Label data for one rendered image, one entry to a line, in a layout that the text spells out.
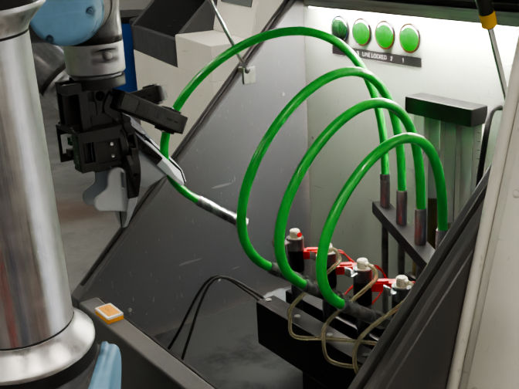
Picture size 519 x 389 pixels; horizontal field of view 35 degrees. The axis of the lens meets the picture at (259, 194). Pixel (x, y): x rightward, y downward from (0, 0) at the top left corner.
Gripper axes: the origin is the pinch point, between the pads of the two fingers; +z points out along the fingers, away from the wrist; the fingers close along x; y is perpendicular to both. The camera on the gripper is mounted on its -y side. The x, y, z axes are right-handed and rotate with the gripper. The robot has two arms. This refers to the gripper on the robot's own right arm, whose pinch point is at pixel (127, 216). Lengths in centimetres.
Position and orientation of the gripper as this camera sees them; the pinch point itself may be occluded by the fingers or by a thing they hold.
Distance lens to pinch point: 115.2
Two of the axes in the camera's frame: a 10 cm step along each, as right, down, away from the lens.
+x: 5.9, 2.4, -7.7
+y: -8.1, 2.3, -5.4
